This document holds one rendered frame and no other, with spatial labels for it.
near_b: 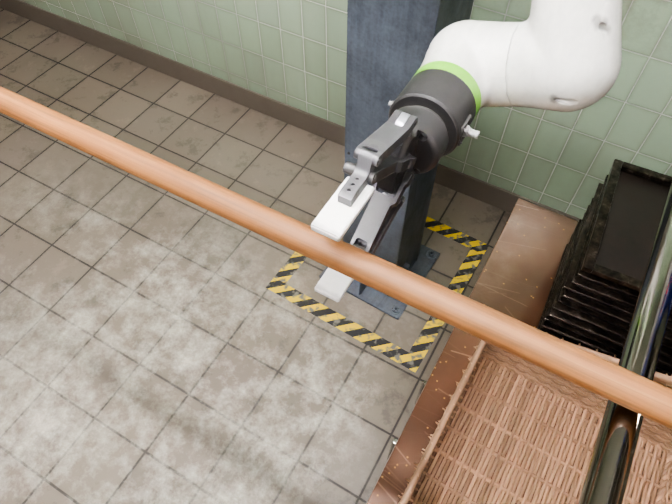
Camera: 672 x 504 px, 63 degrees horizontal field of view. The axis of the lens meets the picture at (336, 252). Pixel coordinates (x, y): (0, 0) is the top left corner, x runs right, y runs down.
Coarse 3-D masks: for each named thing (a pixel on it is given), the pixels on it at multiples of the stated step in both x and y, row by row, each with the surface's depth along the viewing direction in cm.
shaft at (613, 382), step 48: (0, 96) 67; (96, 144) 62; (192, 192) 58; (288, 240) 54; (384, 288) 51; (432, 288) 50; (480, 336) 49; (528, 336) 47; (576, 384) 47; (624, 384) 45
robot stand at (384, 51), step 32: (352, 0) 110; (384, 0) 106; (416, 0) 102; (448, 0) 103; (352, 32) 116; (384, 32) 111; (416, 32) 107; (352, 64) 122; (384, 64) 117; (416, 64) 113; (352, 96) 129; (384, 96) 124; (352, 128) 137; (352, 160) 146; (416, 192) 150; (352, 224) 168; (416, 224) 169; (384, 256) 171; (416, 256) 194; (480, 256) 198; (288, 288) 191; (352, 288) 190; (448, 288) 191; (384, 352) 177; (416, 352) 177
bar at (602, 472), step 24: (648, 264) 57; (648, 288) 54; (648, 312) 52; (648, 336) 51; (624, 360) 50; (648, 360) 49; (624, 408) 47; (600, 432) 47; (624, 432) 46; (600, 456) 45; (624, 456) 44; (600, 480) 44; (624, 480) 44
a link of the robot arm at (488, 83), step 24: (456, 24) 69; (480, 24) 67; (504, 24) 66; (432, 48) 69; (456, 48) 66; (480, 48) 65; (504, 48) 64; (456, 72) 64; (480, 72) 65; (504, 72) 64; (480, 96) 66; (504, 96) 66
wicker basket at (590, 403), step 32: (480, 352) 98; (480, 384) 109; (512, 384) 109; (544, 384) 108; (448, 416) 91; (480, 416) 105; (512, 416) 105; (544, 416) 105; (576, 416) 105; (448, 448) 102; (512, 448) 102; (544, 448) 102; (576, 448) 102; (640, 448) 102; (416, 480) 85; (448, 480) 98; (480, 480) 99; (512, 480) 98; (544, 480) 99; (576, 480) 99
